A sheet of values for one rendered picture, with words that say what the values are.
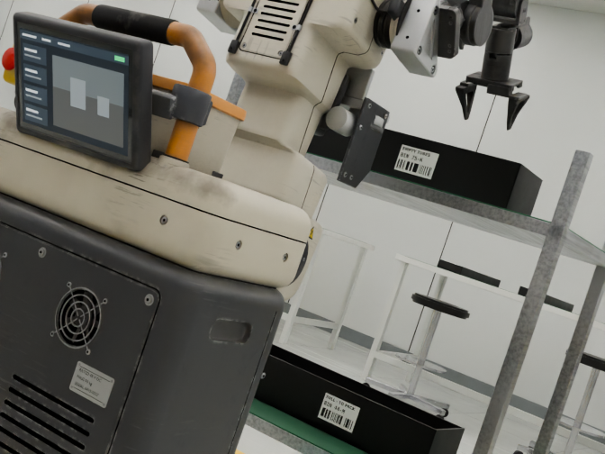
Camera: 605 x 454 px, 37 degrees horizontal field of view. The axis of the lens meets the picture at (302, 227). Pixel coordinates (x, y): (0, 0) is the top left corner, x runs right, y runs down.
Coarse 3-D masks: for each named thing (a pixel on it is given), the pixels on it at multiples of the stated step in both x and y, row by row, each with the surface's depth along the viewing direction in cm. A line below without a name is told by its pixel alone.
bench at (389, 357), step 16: (400, 256) 556; (400, 272) 557; (448, 272) 538; (400, 288) 559; (496, 288) 521; (544, 304) 506; (384, 320) 557; (576, 320) 495; (384, 352) 568; (416, 352) 613; (368, 368) 557; (448, 384) 529; (480, 400) 518; (528, 416) 502; (560, 432) 492; (592, 448) 482
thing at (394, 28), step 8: (392, 0) 151; (400, 0) 150; (408, 0) 152; (392, 8) 150; (400, 8) 151; (408, 8) 152; (392, 16) 152; (400, 16) 151; (392, 24) 154; (400, 24) 152; (392, 32) 154; (392, 40) 155
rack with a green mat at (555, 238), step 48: (384, 192) 209; (432, 192) 190; (576, 192) 174; (528, 240) 205; (576, 240) 183; (528, 288) 176; (528, 336) 175; (576, 336) 211; (288, 432) 198; (480, 432) 176
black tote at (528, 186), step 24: (312, 144) 220; (336, 144) 216; (384, 144) 210; (408, 144) 207; (432, 144) 204; (384, 168) 209; (408, 168) 206; (432, 168) 203; (456, 168) 200; (480, 168) 197; (504, 168) 194; (456, 192) 199; (480, 192) 196; (504, 192) 193; (528, 192) 202
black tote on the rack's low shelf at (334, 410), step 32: (288, 352) 237; (288, 384) 216; (320, 384) 211; (352, 384) 226; (320, 416) 210; (352, 416) 206; (384, 416) 202; (416, 416) 216; (384, 448) 200; (416, 448) 197; (448, 448) 204
